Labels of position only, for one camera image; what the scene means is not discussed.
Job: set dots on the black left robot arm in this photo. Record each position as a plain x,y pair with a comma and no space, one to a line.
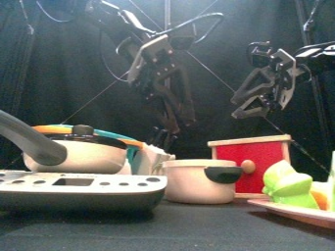
111,14

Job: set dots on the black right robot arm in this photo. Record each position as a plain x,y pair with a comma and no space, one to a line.
318,55

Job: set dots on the pot lid with black knob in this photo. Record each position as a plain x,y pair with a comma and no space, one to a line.
85,134

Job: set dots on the red wooden box with knob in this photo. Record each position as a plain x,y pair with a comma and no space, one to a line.
262,155

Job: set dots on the white toy jug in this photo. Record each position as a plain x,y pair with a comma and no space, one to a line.
154,160

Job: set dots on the green toy lettuce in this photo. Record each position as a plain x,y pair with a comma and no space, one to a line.
290,186

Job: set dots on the light green toy piece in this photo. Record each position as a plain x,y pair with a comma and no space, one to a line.
333,186

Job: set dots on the grey toy stove top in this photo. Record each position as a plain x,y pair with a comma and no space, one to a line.
79,192

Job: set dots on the orange toy food piece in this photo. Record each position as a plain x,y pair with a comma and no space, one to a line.
322,197

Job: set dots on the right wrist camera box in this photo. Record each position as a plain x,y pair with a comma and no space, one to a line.
260,54

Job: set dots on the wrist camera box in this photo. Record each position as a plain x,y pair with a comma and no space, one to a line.
260,54
182,37

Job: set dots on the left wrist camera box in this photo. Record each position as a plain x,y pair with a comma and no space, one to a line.
182,37

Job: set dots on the vertical metal frame pole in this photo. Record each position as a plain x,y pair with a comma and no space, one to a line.
168,13

